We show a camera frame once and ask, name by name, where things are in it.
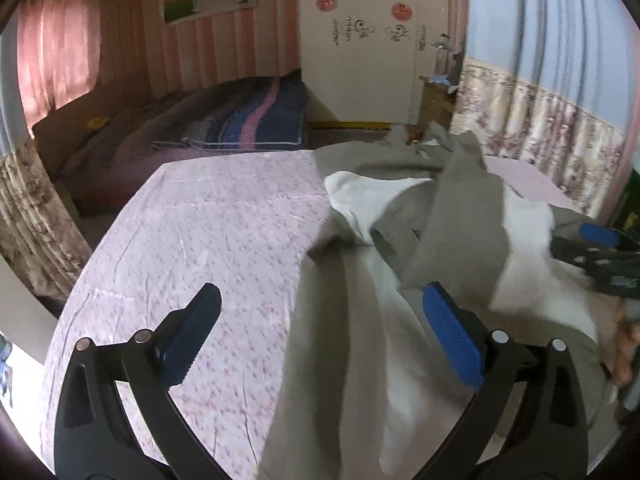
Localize olive and cream jacket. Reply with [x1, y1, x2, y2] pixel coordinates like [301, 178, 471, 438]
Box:
[258, 132, 617, 479]

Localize person right hand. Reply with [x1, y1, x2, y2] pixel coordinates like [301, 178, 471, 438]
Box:
[612, 301, 639, 388]

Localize blue floral curtain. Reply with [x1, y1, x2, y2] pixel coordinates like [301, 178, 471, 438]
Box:
[1, 20, 91, 301]
[451, 0, 639, 219]

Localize wooden bedside table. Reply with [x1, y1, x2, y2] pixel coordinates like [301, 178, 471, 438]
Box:
[418, 76, 457, 128]

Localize left blue floral curtain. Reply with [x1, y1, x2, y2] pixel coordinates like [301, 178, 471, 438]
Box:
[1, 20, 91, 301]

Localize pink floral bed sheet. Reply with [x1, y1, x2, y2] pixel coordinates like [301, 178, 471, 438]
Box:
[41, 148, 597, 480]

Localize dark bed with striped blanket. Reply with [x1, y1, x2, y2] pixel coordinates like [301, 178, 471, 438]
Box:
[32, 70, 308, 216]

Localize white wardrobe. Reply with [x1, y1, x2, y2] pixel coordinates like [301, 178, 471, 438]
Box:
[299, 0, 469, 124]

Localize yellow object on bed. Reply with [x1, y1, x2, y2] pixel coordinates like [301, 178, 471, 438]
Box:
[86, 117, 110, 131]

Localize pink window curtain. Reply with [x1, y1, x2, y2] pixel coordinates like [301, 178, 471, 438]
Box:
[17, 0, 101, 128]

